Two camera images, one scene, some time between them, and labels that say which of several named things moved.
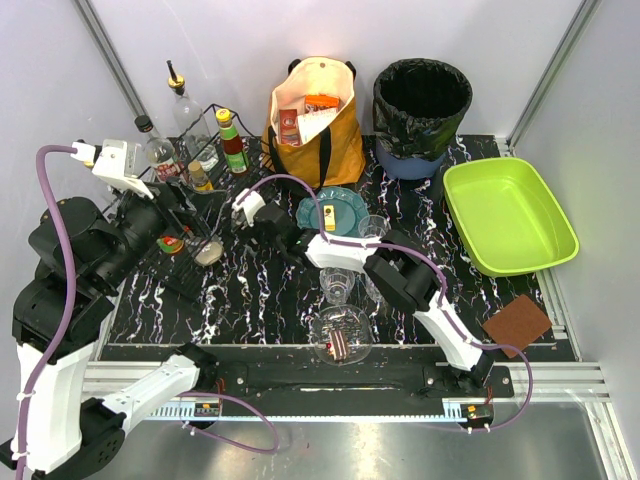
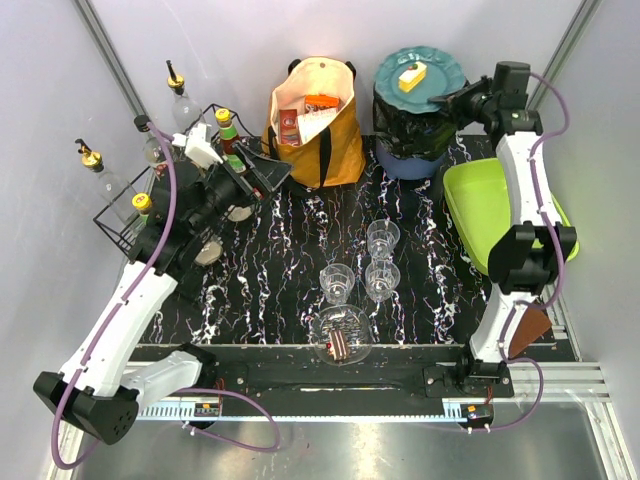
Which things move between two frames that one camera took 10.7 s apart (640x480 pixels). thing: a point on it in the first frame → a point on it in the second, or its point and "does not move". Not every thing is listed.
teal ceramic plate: [350, 205] → [408, 78]
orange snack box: [320, 103] does not move
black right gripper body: [255, 231] → [463, 100]
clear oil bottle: [194, 126] does not move
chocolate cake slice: [337, 345] does not move
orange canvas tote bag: [313, 136] does not move
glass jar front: [210, 254] does not move
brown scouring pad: [517, 323] does not move
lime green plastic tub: [506, 217] does not move
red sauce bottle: [232, 145] does not move
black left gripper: [176, 206] → [245, 175]
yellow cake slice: [330, 221] → [412, 78]
